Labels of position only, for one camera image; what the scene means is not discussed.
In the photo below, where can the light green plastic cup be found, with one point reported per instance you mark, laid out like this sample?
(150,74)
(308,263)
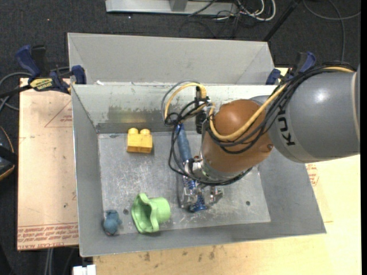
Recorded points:
(149,213)

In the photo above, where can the brown cardboard board, red print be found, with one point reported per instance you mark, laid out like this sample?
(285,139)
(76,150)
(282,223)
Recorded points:
(46,159)

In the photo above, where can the grey metal bin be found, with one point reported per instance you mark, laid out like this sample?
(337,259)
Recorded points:
(149,59)

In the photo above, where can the small blue toy animal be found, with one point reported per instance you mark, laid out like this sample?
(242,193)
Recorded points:
(111,223)

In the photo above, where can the yellow toy building brick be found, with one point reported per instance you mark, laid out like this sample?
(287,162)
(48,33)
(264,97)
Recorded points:
(139,142)

